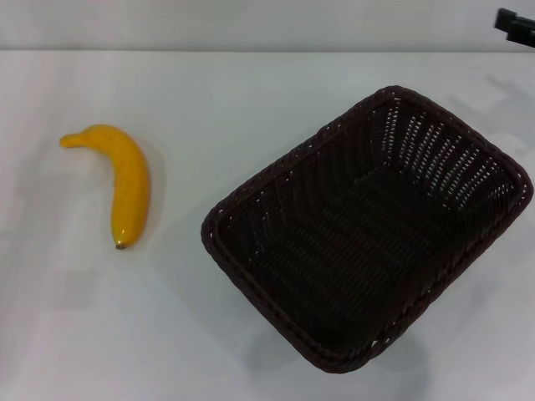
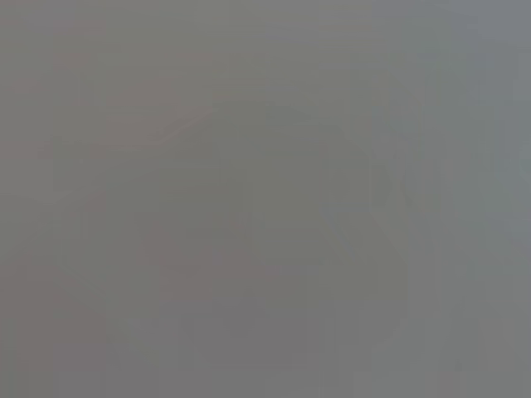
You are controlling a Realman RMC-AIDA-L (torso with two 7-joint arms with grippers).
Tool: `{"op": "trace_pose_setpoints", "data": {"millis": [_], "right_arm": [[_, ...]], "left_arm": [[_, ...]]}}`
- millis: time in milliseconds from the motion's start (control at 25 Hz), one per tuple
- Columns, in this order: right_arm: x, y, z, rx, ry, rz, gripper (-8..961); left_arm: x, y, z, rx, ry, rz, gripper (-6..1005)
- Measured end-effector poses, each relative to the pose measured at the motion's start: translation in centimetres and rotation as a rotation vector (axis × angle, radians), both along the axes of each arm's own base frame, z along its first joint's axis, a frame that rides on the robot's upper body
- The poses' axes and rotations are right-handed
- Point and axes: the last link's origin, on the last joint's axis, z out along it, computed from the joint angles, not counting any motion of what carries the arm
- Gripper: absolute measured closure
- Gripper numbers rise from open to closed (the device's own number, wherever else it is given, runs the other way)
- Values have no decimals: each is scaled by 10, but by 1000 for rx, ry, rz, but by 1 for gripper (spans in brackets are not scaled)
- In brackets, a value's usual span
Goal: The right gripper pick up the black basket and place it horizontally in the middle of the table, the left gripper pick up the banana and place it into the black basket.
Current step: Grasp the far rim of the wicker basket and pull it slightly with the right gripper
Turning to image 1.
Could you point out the dark brown woven basket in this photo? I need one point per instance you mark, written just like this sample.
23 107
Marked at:
355 234

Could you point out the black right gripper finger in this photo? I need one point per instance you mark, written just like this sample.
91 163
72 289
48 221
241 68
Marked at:
505 18
522 31

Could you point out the yellow banana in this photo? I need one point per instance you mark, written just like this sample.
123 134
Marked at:
129 175

